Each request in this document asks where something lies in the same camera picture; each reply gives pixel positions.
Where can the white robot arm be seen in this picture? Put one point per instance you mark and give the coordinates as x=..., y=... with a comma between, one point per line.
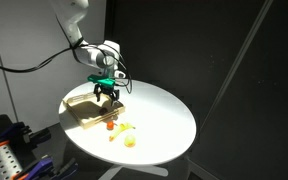
x=70, y=20

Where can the grey metal frame post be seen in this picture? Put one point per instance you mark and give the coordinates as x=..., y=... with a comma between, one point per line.
x=247, y=43

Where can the black perforated pegboard plate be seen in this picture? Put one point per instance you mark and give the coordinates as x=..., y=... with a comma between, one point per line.
x=0, y=163

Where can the white table base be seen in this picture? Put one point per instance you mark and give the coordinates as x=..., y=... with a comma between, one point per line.
x=157, y=170

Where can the shallow wooden crate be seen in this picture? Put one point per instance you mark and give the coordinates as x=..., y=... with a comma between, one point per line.
x=84, y=115

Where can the dark purple plum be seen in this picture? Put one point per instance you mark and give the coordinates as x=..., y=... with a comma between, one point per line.
x=103, y=110

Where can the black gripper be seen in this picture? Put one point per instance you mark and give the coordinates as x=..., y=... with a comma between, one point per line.
x=106, y=89

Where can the red fruit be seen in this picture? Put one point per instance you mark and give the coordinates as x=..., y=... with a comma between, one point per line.
x=110, y=125

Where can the round white table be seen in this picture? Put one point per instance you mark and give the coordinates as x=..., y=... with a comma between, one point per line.
x=170, y=133

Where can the purple orange bar clamp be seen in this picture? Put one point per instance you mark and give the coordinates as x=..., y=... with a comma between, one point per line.
x=20, y=133
x=40, y=166

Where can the yellow banana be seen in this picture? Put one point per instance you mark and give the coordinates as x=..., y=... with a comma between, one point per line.
x=120, y=130

